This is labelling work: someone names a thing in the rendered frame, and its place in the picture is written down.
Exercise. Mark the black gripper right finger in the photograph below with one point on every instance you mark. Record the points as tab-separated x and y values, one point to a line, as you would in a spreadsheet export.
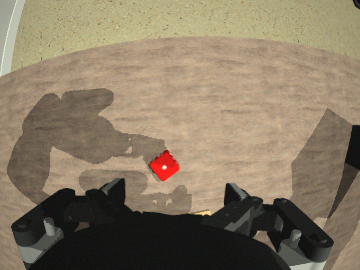
305	245

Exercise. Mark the red die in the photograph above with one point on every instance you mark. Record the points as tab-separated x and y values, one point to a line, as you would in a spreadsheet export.
164	165

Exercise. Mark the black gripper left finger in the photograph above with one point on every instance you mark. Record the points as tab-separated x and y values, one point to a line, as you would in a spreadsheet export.
39	229

